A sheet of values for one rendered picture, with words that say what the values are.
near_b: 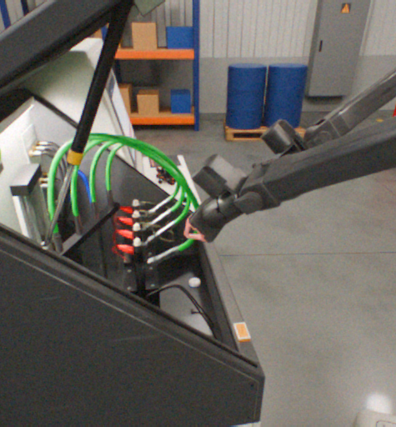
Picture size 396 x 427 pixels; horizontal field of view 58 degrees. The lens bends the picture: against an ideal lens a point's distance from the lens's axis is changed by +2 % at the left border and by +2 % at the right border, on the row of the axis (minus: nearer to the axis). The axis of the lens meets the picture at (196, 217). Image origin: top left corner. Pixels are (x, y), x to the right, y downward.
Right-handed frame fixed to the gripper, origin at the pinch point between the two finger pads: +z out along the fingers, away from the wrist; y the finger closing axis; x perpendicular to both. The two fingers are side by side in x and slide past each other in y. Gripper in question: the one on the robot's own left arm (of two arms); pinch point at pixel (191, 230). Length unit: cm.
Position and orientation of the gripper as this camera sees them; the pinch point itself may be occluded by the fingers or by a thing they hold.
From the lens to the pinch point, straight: 81.9
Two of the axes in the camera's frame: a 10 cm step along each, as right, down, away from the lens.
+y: -4.9, 6.0, -6.3
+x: 6.9, 7.1, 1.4
